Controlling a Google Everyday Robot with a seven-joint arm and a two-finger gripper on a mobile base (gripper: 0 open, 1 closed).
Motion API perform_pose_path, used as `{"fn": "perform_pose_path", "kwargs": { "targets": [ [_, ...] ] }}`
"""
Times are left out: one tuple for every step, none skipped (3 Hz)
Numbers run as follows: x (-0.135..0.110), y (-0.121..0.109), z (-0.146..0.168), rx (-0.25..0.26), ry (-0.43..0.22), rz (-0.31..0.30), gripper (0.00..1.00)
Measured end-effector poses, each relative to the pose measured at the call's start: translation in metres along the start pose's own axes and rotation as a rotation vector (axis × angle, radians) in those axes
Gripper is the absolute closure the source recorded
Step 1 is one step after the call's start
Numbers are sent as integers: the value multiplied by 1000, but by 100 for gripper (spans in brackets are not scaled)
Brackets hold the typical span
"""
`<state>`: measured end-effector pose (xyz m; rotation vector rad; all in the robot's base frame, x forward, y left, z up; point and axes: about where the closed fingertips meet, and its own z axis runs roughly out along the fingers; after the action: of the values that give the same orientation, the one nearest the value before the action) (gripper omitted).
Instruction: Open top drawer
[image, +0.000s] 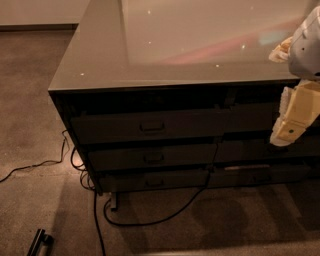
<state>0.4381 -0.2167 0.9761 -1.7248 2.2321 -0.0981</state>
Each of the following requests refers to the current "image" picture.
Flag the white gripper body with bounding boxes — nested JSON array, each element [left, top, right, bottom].
[[288, 6, 320, 80]]

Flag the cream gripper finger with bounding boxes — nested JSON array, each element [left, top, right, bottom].
[[270, 80, 320, 147]]

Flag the dark grey drawer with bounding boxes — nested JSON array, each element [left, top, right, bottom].
[[71, 109, 229, 144], [99, 169, 209, 192], [208, 163, 311, 188], [215, 136, 320, 163], [225, 103, 279, 133], [88, 144, 217, 171]]

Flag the dark grey drawer cabinet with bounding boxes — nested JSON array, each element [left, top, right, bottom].
[[49, 0, 320, 193]]

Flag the metal cabinet leg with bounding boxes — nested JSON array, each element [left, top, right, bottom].
[[110, 192, 118, 211]]

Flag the black metal object on floor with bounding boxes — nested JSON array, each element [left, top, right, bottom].
[[27, 229, 54, 256]]

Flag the thick black floor cable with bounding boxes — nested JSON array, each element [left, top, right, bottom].
[[93, 141, 221, 256]]

